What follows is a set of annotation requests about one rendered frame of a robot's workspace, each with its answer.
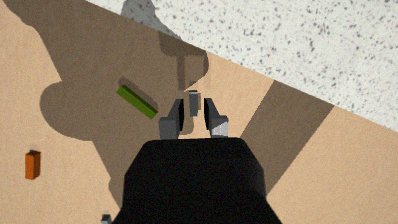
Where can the olive green rod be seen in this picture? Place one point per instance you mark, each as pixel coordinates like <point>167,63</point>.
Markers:
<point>137,101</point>

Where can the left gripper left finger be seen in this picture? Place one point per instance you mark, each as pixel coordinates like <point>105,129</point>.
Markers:
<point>170,126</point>

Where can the orange rectangular block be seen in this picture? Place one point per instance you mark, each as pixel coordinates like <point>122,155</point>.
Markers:
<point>32,164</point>

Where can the grey rod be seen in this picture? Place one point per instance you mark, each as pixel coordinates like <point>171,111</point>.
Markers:
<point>106,219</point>
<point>193,102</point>

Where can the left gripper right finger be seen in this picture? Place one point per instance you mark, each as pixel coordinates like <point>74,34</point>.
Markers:
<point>216,124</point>

